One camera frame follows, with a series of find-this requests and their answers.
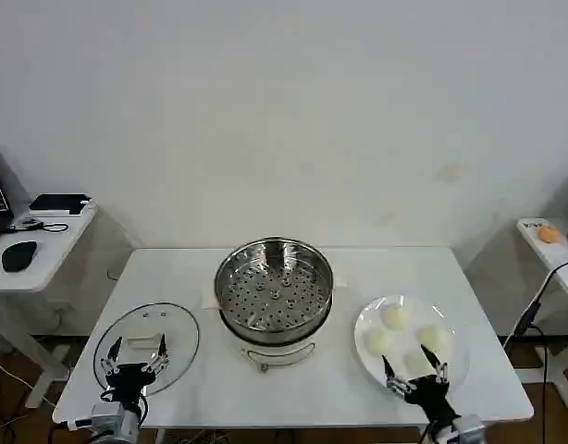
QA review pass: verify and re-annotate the black hanging cable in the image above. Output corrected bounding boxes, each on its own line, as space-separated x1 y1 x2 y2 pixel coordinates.
502 257 568 381

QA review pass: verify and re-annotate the black and white flat box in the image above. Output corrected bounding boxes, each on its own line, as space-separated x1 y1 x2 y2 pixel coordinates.
28 192 93 217

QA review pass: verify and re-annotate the white electric steamer base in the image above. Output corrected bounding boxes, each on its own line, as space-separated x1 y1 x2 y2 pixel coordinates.
218 300 334 375

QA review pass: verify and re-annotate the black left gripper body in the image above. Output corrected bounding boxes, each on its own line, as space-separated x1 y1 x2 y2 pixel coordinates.
103 362 158 410

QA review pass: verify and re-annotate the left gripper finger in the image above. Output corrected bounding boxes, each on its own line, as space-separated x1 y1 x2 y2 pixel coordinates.
142 333 171 374
101 336 124 376

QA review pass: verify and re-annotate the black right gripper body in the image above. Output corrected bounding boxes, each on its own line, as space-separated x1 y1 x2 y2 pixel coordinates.
402 375 462 425

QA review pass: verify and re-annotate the white side desk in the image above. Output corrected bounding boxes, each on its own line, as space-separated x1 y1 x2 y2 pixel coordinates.
0 203 99 409
516 216 568 411

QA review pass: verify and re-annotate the round glass lid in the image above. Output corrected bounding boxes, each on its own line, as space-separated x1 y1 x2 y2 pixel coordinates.
93 302 201 399

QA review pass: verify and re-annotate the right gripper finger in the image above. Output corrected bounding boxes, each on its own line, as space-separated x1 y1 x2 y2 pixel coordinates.
420 344 450 383
381 354 414 395

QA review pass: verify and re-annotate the small device with black cord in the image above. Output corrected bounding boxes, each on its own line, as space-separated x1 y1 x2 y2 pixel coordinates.
6 216 68 233

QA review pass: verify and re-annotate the white round plate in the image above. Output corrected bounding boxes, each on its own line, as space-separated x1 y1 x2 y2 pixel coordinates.
353 295 471 395

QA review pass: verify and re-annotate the black computer mouse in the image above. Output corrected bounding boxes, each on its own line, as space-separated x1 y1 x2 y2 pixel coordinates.
0 240 39 273

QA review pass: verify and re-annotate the perforated steel steamer basket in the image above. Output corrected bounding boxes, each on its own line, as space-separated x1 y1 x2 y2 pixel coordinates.
213 237 335 346

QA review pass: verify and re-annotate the white steamed bun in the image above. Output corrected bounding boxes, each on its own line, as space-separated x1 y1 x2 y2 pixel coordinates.
364 327 396 357
380 304 413 333
417 325 454 352
402 350 437 376

